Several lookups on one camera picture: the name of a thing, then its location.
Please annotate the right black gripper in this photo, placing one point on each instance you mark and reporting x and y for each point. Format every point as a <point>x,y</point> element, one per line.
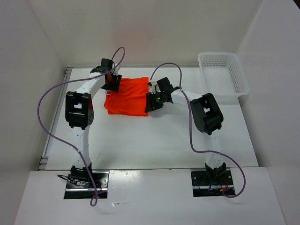
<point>149,106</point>

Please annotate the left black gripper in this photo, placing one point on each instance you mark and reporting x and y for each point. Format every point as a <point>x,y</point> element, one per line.
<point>115,86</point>

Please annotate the orange mesh shorts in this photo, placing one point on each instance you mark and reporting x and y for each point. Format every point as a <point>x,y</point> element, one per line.
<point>130,100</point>

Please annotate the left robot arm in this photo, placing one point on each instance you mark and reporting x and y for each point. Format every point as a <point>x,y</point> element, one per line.
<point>79,114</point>

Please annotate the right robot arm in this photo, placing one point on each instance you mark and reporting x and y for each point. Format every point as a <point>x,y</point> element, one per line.
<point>204,113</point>

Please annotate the white plastic basket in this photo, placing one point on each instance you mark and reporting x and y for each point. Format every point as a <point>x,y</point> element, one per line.
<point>222,74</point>

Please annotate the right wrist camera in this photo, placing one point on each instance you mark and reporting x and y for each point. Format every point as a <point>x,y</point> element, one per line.
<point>153,86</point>

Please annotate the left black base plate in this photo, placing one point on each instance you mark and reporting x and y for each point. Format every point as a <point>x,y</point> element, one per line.
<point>77,190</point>

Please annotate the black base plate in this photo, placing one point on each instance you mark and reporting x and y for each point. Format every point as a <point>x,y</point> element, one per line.
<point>203,187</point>
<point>77,190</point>

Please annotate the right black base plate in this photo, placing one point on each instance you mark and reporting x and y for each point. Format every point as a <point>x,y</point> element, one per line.
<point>203,187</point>

